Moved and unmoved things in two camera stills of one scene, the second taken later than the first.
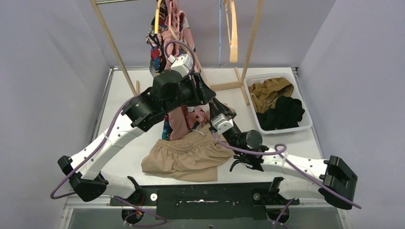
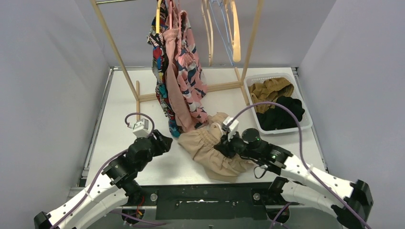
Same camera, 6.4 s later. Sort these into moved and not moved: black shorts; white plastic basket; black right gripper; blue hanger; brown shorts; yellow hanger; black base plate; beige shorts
Moved: beige shorts; blue hanger; black right gripper
Not moved: brown shorts; black shorts; yellow hanger; white plastic basket; black base plate
